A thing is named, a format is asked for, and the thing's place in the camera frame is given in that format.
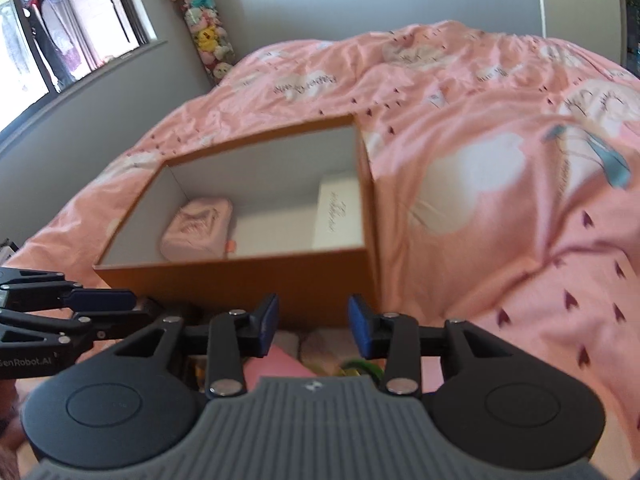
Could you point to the clear tube of plush toys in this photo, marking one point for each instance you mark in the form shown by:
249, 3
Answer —
210, 40

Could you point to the pink plush pouch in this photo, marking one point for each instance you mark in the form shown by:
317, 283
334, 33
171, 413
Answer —
197, 230

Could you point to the orange cardboard box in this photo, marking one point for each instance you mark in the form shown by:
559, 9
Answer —
300, 280

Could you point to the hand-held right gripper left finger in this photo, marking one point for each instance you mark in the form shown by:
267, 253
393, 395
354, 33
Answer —
270, 325

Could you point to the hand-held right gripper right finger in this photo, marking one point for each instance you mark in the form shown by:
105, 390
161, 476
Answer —
357, 327

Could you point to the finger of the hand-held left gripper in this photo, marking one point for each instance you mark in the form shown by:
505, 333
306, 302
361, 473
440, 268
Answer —
120, 322
105, 300

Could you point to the small white stand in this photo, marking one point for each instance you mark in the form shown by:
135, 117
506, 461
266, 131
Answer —
7, 247

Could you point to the white flat box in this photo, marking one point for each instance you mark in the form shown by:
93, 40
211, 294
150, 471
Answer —
340, 210

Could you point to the window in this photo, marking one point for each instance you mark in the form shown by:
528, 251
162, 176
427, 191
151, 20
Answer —
75, 10

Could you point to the pink printed blanket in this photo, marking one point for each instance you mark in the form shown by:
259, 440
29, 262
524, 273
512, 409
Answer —
500, 110

